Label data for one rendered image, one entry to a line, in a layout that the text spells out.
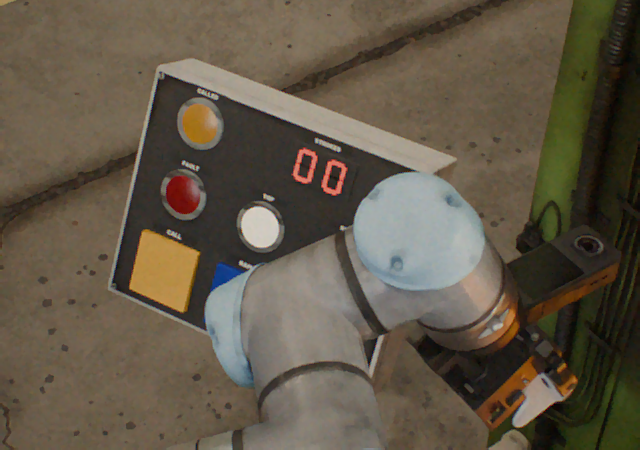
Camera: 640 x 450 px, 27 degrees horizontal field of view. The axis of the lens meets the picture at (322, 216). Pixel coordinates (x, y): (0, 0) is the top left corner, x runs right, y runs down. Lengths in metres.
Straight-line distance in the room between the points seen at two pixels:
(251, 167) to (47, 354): 1.37
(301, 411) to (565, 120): 0.71
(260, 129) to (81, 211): 1.60
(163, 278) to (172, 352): 1.21
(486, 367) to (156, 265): 0.60
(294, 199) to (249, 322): 0.57
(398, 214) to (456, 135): 2.33
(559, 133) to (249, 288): 0.65
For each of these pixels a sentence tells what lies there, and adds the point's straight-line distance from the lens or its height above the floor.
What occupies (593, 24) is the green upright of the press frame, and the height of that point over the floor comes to 1.34.
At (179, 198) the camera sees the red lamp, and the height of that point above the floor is 1.09.
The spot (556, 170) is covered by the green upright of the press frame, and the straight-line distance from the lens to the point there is 1.51.
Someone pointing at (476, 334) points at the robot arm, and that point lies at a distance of 0.94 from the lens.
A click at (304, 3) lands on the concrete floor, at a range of 3.54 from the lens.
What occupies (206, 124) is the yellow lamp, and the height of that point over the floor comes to 1.17.
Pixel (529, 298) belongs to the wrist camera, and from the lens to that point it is 1.01.
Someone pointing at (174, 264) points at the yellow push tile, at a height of 1.02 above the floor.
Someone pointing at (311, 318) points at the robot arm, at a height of 1.50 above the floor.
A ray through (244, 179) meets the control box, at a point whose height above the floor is 1.13.
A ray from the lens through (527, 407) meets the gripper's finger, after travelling 1.11.
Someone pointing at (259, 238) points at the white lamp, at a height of 1.08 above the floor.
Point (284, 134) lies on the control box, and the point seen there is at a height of 1.18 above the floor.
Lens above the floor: 2.17
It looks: 47 degrees down
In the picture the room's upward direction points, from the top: 1 degrees clockwise
